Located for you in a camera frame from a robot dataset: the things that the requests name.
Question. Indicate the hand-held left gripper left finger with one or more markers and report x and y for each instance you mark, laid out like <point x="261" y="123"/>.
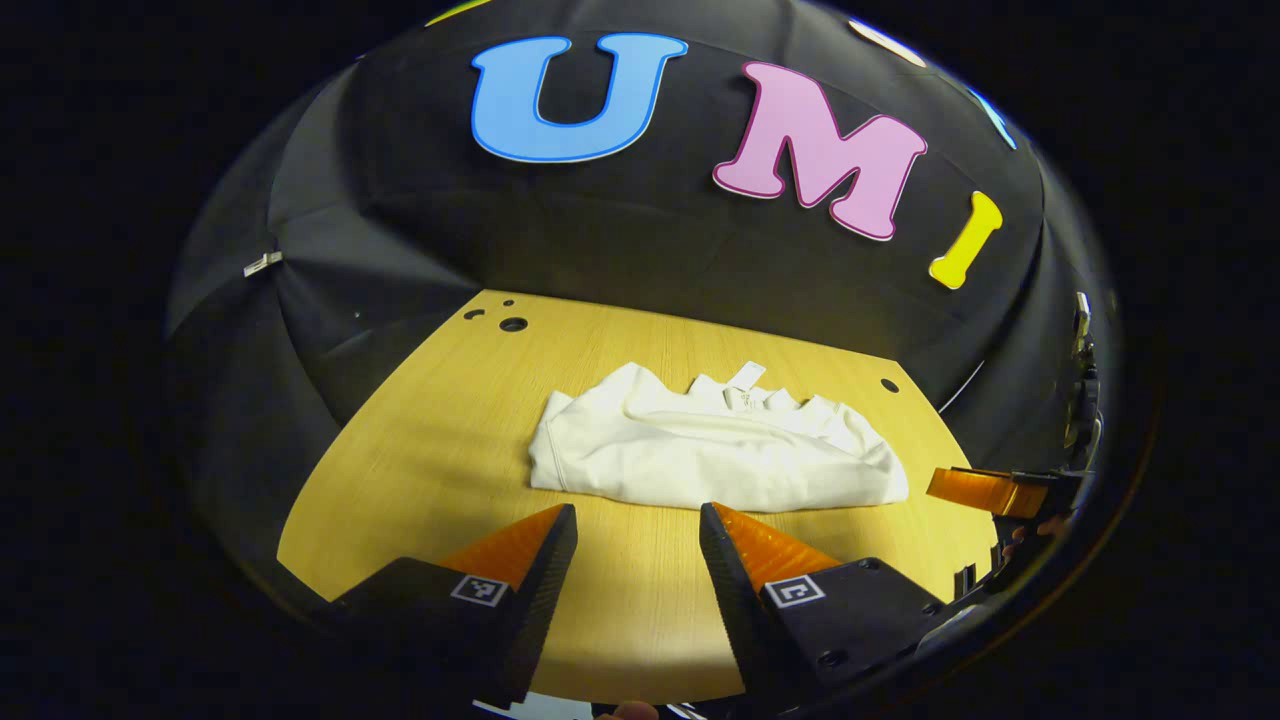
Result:
<point x="535" y="610"/>

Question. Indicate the white clip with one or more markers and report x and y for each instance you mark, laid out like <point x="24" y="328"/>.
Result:
<point x="263" y="263"/>

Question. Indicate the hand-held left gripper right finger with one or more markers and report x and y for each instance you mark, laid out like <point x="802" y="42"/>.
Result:
<point x="740" y="610"/>

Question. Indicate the black backdrop cloth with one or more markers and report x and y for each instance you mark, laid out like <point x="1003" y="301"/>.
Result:
<point x="650" y="230"/>

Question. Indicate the dark grey bracket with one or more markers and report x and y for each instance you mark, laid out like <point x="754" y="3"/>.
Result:
<point x="965" y="580"/>

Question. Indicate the white sweatshirt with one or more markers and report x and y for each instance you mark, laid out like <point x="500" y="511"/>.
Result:
<point x="700" y="460"/>

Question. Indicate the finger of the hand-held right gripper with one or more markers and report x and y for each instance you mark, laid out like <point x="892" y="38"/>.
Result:
<point x="975" y="488"/>

